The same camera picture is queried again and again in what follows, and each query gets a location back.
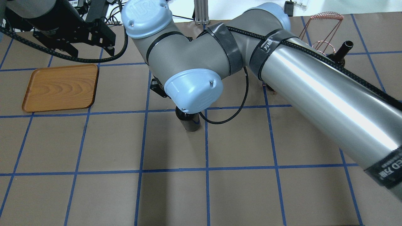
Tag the wooden tray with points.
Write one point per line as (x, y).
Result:
(61, 88)

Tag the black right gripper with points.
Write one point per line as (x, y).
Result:
(187, 121)

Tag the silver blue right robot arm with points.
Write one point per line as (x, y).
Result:
(362, 119)

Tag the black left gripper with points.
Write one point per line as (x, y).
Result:
(52, 27)

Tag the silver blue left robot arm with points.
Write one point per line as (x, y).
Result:
(59, 24)

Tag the dark wine bottle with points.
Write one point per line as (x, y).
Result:
(190, 122)
(339, 56)

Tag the aluminium frame post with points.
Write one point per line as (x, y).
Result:
(201, 12)

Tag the copper wire bottle basket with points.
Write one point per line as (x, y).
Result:
(319, 30)

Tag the black power adapter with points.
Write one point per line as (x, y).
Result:
(288, 7)

